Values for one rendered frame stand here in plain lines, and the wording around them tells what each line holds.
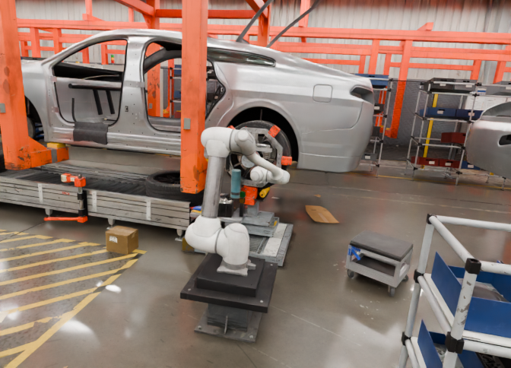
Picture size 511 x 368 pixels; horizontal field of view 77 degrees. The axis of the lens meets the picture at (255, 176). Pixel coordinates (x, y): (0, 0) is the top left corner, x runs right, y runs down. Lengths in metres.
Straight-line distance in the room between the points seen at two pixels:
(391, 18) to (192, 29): 10.33
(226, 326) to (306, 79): 2.17
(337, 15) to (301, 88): 9.48
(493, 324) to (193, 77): 2.46
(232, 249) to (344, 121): 1.73
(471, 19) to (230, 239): 12.19
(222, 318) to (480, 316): 1.41
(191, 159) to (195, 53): 0.88
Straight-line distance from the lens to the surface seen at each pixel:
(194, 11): 2.92
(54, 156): 4.36
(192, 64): 2.86
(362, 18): 12.61
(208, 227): 1.97
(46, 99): 4.42
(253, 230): 3.21
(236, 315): 2.11
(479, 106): 8.22
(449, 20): 13.16
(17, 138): 4.03
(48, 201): 4.02
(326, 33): 9.04
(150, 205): 3.29
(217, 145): 1.92
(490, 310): 1.20
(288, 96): 3.16
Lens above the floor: 1.38
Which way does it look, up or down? 13 degrees down
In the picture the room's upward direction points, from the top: 4 degrees clockwise
